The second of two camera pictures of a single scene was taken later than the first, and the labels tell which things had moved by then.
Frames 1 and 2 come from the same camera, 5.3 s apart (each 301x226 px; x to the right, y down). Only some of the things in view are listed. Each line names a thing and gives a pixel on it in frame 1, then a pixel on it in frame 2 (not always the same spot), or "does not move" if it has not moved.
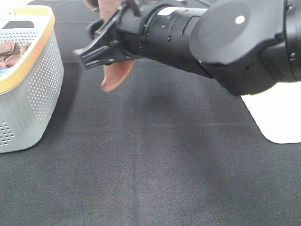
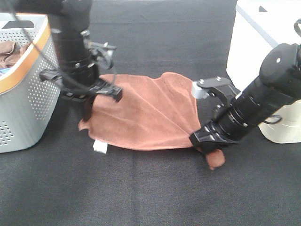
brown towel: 114,74 → 154,113
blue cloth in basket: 3,70 does not move
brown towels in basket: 10,52 does not move
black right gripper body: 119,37 → 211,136
